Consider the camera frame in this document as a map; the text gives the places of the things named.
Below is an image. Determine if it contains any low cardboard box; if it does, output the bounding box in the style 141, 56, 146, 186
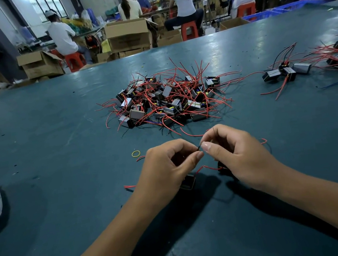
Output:
155, 28, 184, 48

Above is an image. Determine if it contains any shallow cardboard box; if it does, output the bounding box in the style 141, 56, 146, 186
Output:
217, 16, 250, 31

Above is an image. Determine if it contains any person's left hand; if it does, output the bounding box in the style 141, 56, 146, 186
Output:
124, 135, 213, 217

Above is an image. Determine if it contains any large closed cardboard box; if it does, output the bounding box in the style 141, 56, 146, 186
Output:
104, 17, 153, 54

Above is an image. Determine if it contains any open cardboard box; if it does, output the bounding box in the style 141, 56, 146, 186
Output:
16, 47, 65, 81

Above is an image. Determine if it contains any person's right forearm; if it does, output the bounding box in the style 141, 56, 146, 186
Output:
267, 161, 338, 256

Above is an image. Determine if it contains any central pile of wired modules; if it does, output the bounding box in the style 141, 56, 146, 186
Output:
94, 49, 252, 152

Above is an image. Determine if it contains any person's right hand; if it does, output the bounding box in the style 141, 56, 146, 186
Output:
196, 115, 290, 204

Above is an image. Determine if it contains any blue plastic crate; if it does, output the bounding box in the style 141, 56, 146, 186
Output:
271, 0, 332, 14
242, 9, 285, 24

